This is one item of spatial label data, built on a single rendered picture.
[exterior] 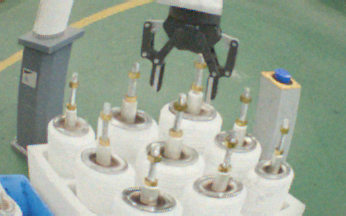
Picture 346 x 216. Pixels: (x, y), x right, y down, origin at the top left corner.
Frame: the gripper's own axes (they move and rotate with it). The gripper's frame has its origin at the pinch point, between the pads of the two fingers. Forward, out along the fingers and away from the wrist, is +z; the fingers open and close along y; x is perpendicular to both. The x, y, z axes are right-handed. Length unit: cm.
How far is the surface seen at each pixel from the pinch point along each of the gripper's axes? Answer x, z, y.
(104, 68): -92, 35, 37
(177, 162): 2.6, 9.8, -1.3
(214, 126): -14.4, 10.7, -3.3
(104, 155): 9.7, 8.4, 7.6
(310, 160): -62, 35, -29
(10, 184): 7.8, 25.2, 31.0
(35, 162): 4.5, 18.2, 23.9
